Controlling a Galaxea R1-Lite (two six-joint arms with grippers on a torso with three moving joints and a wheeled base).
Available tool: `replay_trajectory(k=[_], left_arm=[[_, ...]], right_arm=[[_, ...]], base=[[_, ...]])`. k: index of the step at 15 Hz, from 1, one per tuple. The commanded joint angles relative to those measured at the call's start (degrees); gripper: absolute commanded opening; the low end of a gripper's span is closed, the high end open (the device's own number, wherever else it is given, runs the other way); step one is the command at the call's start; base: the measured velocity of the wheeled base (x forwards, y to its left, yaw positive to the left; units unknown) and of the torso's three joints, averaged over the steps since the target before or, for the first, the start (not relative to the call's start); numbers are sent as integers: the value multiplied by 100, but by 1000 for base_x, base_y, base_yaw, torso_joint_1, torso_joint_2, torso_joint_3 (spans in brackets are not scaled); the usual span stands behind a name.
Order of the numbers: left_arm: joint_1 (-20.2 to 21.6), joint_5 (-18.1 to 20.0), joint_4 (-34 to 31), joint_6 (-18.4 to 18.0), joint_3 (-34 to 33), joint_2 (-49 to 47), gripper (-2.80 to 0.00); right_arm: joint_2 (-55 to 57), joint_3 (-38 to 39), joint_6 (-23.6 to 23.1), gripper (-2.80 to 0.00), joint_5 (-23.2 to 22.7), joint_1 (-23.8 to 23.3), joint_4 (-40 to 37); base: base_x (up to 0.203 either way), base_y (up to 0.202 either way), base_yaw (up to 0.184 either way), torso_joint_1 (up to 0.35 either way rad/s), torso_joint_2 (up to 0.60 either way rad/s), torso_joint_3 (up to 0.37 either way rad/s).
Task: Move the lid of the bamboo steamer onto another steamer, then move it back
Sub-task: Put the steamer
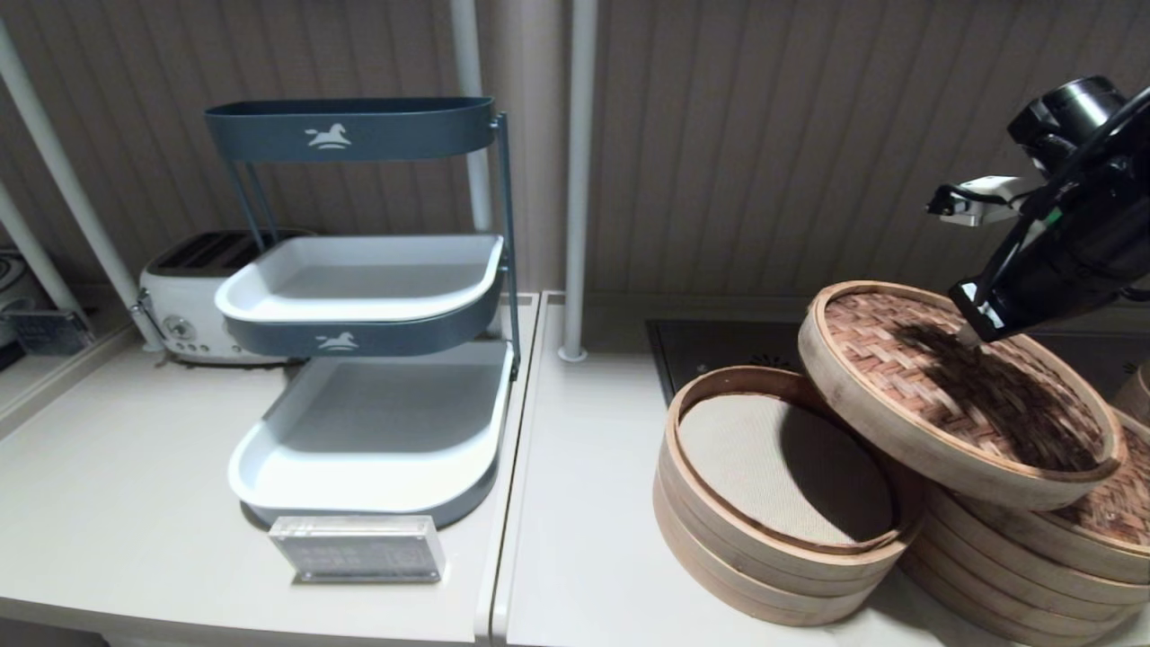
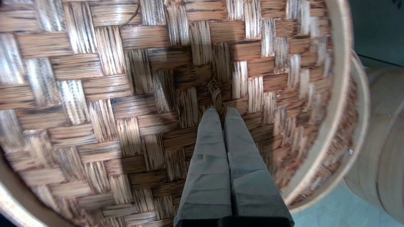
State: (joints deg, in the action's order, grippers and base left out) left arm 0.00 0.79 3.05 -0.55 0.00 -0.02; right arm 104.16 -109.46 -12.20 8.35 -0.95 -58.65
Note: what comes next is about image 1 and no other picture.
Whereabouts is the white metal shelf pole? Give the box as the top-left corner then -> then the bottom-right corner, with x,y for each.
557,0 -> 598,365
0,18 -> 167,353
0,184 -> 91,329
449,0 -> 497,235

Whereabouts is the black induction cooktop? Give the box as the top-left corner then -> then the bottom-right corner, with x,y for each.
645,319 -> 1150,405

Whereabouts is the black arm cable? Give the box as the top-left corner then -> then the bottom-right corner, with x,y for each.
975,85 -> 1150,306

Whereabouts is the white retro toaster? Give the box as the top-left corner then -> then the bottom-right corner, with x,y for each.
135,229 -> 311,365

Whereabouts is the clear acrylic sign block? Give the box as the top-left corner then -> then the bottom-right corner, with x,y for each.
269,515 -> 447,585

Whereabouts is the small dark acrylic sign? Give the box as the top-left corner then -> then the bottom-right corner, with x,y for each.
4,308 -> 96,357

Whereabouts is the woven bamboo steamer lid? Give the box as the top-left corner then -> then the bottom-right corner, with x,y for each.
798,280 -> 1128,511

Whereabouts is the three-tier teal tray rack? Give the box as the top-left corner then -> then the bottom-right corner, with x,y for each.
205,97 -> 522,529

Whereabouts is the white round kitchen appliance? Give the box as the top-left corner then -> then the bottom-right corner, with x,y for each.
0,250 -> 39,350

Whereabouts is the right bamboo steamer stack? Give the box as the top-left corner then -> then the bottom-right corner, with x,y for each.
925,404 -> 1150,585

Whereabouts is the white steamer liner cloth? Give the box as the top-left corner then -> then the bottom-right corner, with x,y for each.
677,393 -> 899,547

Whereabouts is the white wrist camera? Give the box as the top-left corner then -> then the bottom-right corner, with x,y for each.
925,175 -> 1048,227

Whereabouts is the bamboo steamer basket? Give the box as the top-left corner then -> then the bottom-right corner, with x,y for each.
1114,359 -> 1150,423
898,512 -> 1150,647
653,364 -> 926,628

